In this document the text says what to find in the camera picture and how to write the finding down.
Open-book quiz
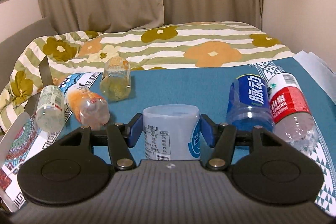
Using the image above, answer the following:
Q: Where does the teal patterned cloth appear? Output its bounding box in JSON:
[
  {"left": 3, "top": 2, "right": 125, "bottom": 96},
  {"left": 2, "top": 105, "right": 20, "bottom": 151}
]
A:
[{"left": 59, "top": 50, "right": 336, "bottom": 214}]

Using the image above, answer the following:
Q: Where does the orange label cut bottle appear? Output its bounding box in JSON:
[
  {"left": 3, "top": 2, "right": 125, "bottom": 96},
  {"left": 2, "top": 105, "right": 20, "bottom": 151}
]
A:
[{"left": 65, "top": 84, "right": 110, "bottom": 130}]

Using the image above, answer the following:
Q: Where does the yellowish clear cut bottle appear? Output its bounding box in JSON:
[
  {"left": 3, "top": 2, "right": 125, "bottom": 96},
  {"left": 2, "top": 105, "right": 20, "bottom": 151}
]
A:
[{"left": 100, "top": 56, "right": 131, "bottom": 101}]

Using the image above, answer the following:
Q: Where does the white cut bottle cup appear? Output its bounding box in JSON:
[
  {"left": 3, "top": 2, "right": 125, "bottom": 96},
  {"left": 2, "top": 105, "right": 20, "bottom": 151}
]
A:
[{"left": 142, "top": 104, "right": 201, "bottom": 161}]

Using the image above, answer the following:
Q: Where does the red label clear cut bottle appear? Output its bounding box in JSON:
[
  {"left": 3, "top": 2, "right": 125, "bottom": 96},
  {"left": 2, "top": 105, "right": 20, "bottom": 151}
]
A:
[{"left": 268, "top": 73, "right": 318, "bottom": 156}]

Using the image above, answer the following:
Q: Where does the green label clear cut bottle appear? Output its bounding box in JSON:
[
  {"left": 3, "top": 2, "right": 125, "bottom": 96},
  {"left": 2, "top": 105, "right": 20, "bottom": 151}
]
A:
[{"left": 35, "top": 85, "right": 65, "bottom": 133}]

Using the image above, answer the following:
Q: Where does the floral striped quilt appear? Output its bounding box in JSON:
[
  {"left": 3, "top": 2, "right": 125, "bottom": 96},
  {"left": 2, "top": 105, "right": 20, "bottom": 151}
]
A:
[{"left": 1, "top": 22, "right": 293, "bottom": 133}]

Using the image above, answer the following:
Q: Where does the blue label cut bottle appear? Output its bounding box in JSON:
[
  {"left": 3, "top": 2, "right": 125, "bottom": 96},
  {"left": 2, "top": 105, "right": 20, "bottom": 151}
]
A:
[{"left": 226, "top": 74, "right": 274, "bottom": 132}]

